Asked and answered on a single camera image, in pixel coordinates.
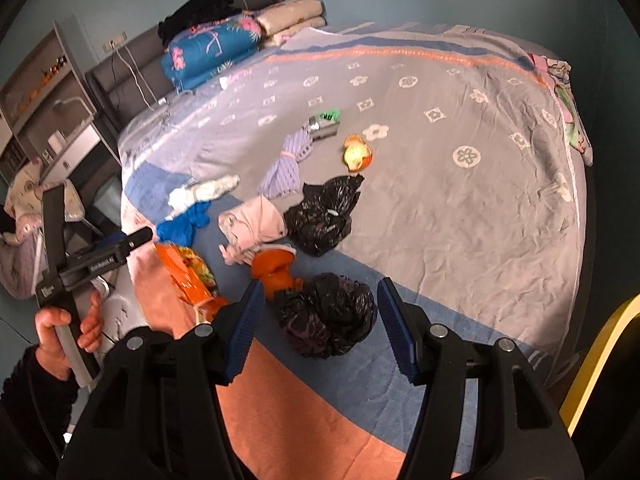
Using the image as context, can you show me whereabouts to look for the white charging cable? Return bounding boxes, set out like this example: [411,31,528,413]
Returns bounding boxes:
[119,44,168,107]

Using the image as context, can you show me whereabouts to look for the pale printed cloth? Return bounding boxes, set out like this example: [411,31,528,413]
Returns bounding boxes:
[0,160,86,301]

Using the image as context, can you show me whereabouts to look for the white sock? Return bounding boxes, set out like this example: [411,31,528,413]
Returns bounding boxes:
[167,174,241,216]

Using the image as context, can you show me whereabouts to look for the black plastic bag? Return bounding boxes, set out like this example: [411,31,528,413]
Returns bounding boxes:
[284,175,366,257]
[274,272,377,359]

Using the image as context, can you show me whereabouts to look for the orange cloth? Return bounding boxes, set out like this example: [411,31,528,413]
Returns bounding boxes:
[250,249,303,303]

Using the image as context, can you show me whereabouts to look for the folded blue floral quilt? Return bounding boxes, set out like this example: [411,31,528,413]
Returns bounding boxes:
[161,12,263,93]

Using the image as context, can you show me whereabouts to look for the purple striped cloth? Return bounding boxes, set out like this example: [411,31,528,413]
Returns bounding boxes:
[257,127,316,201]

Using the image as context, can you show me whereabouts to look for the pile of black clothes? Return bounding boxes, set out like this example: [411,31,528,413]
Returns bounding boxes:
[158,0,246,46]

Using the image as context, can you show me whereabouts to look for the green silver snack wrapper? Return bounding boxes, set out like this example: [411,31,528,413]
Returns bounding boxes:
[307,107,343,140]

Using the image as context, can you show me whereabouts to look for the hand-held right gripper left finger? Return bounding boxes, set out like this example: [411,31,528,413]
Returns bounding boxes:
[57,279,266,480]

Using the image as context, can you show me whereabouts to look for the beige folded pillows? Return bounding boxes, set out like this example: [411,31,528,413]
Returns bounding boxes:
[257,0,327,48]

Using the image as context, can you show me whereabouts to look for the person's left forearm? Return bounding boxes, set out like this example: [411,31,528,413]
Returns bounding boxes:
[0,345,81,463]

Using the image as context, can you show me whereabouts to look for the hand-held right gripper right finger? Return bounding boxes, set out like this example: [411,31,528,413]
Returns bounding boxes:
[377,277,586,480]

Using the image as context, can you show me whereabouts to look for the blue cloth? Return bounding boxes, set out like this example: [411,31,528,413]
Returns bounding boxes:
[156,202,213,248]

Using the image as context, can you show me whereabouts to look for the person's left hand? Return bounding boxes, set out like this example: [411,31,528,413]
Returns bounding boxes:
[35,292,103,381]

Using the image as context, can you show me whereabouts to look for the small orange shelf ornaments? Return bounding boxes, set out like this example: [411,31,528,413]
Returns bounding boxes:
[20,57,68,106]

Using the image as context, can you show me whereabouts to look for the floral bed sheet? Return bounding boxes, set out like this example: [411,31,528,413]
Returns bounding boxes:
[530,52,596,167]

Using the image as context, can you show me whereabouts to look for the grey flower printed blanket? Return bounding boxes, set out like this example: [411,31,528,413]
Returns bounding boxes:
[117,22,596,480]

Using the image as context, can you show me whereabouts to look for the grey plastic container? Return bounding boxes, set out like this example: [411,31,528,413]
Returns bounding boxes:
[94,179,124,227]

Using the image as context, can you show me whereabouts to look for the yellow chair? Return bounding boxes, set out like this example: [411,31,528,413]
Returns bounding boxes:
[560,294,640,436]

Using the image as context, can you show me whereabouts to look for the grey padded headboard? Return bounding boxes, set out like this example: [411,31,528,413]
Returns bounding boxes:
[85,0,286,126]

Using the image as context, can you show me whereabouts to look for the pink cloth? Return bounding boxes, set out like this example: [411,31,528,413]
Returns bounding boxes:
[217,195,296,267]

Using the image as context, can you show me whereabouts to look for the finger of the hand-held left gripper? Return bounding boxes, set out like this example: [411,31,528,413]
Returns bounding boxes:
[120,226,153,256]

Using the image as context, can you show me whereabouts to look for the white desk lamp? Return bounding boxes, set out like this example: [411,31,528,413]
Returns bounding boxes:
[52,97,96,128]

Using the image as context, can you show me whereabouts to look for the orange snack packet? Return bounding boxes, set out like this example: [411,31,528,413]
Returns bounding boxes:
[154,242,228,326]

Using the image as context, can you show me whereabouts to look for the grey shelf unit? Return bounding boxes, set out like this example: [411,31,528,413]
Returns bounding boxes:
[0,15,98,181]

